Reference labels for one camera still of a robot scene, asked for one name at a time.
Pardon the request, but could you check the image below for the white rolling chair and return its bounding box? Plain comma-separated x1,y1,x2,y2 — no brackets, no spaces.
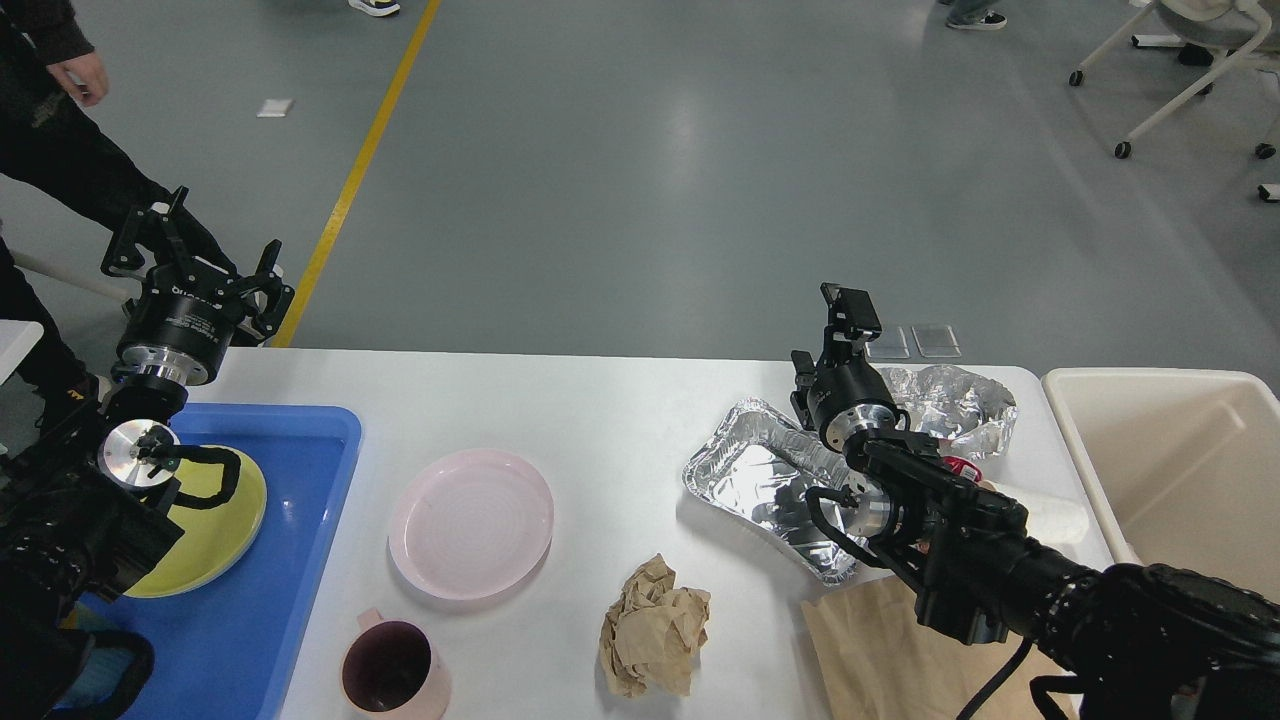
1068,1,1277,160

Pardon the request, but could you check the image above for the blue plastic tray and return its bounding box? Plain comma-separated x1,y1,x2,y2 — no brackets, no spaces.
86,404,362,719

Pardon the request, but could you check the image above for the crumpled aluminium foil container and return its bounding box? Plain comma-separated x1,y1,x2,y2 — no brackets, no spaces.
879,365,1019,461

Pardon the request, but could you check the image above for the person in black clothes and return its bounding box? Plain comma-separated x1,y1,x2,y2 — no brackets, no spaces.
1,1,170,432

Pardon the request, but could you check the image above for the pink mug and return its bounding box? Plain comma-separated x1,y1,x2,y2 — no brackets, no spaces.
339,609,453,719

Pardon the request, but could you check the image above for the rectangular aluminium foil tray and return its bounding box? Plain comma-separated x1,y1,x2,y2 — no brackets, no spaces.
682,397,859,587

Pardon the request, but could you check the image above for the yellow plate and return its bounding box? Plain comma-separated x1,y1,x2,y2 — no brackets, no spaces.
125,450,268,600

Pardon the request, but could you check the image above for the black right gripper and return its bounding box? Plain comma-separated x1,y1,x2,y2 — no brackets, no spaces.
790,283,901,451

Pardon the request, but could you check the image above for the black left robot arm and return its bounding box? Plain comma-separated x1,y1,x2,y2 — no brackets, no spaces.
1,187,294,719

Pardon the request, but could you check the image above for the pink plate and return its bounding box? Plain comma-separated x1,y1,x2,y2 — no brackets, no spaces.
387,448,556,602

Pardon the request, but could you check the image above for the crumpled brown paper ball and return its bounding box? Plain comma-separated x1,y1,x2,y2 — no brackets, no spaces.
598,553,712,700

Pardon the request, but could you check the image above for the crushed red can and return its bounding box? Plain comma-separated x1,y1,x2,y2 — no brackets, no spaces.
942,456,983,486

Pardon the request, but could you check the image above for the beige plastic bin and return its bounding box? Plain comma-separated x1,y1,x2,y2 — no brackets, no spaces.
1042,368,1279,600

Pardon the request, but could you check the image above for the right floor outlet cover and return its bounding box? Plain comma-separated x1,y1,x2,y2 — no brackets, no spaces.
910,324,963,357

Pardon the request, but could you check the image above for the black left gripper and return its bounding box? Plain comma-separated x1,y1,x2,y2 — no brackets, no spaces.
100,186,294,387

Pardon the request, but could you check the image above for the left floor outlet cover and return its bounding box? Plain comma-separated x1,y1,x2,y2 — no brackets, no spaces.
867,325,913,361

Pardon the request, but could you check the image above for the white side table corner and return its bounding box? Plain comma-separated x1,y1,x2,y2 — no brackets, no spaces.
0,319,44,384

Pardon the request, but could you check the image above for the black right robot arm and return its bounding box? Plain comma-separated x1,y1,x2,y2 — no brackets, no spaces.
791,283,1279,719

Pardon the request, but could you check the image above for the floor outlet cover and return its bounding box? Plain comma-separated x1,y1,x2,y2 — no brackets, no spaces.
910,324,963,357
867,325,913,361

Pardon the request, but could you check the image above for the flat brown paper bag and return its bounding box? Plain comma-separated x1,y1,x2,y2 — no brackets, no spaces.
800,577,1020,719

